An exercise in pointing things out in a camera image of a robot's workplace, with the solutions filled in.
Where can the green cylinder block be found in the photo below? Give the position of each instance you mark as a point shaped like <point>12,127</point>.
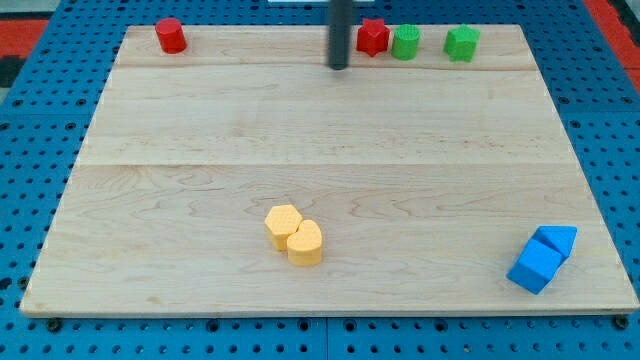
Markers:
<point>405,42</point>

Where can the green star block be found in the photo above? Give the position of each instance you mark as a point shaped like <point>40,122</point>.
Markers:
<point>461,42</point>

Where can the red star block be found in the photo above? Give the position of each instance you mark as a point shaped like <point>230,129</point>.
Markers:
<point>372,37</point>

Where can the blue triangle block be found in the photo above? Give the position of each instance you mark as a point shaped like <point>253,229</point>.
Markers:
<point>560,238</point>

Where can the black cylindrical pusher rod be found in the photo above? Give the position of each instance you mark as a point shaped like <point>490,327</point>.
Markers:
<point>339,21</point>

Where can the light wooden board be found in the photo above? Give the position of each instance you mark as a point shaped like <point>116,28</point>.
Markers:
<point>426,177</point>

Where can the yellow heart block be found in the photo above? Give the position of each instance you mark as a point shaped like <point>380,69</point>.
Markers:
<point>305,246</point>

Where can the yellow hexagon block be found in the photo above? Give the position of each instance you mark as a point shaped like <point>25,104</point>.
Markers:
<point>281,222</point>

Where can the red cylinder block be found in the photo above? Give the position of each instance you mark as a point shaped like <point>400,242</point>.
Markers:
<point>170,35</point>

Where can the blue cube block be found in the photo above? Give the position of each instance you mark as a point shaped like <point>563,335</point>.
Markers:
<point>535,267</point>

